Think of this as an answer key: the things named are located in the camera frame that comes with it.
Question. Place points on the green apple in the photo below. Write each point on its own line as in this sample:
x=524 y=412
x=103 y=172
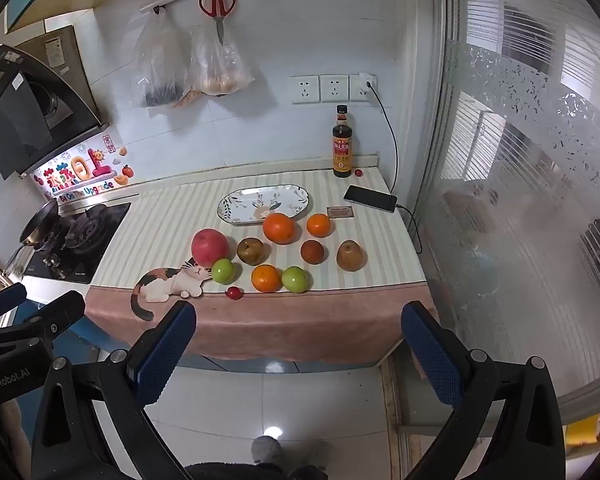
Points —
x=295 y=279
x=223 y=271

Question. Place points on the person's dark clothing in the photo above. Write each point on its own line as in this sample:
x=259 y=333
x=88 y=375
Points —
x=240 y=474

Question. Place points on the black gas stove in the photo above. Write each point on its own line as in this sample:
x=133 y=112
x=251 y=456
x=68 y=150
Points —
x=95 y=240

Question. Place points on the grey slipper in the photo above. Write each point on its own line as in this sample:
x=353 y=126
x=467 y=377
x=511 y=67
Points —
x=266 y=449

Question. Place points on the large orange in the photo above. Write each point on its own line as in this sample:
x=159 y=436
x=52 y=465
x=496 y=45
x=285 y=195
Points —
x=279 y=229

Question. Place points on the striped cat print tablecloth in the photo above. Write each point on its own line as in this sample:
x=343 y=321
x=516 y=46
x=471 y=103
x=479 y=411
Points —
x=180 y=220

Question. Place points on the black frying pan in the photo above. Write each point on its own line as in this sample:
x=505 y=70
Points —
x=41 y=221

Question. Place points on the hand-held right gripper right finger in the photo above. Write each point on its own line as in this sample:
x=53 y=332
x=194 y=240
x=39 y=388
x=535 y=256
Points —
x=430 y=355

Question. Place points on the yellow package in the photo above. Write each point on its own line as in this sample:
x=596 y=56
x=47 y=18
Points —
x=591 y=425

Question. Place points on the frosted glass sliding door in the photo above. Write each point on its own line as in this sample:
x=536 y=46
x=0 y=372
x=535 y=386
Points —
x=505 y=160

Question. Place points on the colourful wall sticker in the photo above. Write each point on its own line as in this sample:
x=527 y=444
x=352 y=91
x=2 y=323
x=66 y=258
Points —
x=80 y=172

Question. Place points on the black smartphone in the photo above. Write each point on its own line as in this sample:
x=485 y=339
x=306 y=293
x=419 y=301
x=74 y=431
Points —
x=370 y=198

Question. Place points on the dark red-brown fruit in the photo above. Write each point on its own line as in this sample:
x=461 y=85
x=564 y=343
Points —
x=312 y=252

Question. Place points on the clear plastic bag pale contents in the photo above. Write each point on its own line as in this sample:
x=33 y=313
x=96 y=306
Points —
x=220 y=65

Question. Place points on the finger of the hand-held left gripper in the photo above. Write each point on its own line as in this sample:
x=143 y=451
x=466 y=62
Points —
x=55 y=316
x=4 y=300

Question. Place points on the black range hood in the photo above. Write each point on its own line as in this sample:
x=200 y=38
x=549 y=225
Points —
x=30 y=110

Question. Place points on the medium orange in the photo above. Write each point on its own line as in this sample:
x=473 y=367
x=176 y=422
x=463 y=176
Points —
x=266 y=278

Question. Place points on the small orange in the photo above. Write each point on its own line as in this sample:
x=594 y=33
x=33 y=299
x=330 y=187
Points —
x=318 y=225

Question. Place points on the white wall socket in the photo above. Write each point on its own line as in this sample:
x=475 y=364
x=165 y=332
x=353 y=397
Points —
x=334 y=87
x=305 y=89
x=355 y=94

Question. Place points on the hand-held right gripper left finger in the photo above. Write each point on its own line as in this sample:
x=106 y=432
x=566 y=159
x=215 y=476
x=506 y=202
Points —
x=165 y=355

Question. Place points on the red apple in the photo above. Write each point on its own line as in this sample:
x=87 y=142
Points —
x=209 y=247

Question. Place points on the clear plastic bag dark contents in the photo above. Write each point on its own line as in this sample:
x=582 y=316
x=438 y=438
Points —
x=157 y=60

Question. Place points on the oval floral plate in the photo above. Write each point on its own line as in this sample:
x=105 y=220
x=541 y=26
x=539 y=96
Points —
x=250 y=202

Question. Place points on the brown pear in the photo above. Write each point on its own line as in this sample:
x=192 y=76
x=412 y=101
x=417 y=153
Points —
x=250 y=251
x=351 y=256

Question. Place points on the white charger plug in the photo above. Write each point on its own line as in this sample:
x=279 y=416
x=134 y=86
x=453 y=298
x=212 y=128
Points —
x=367 y=81

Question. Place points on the dark soy sauce bottle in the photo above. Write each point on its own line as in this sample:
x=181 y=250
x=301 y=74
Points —
x=342 y=155

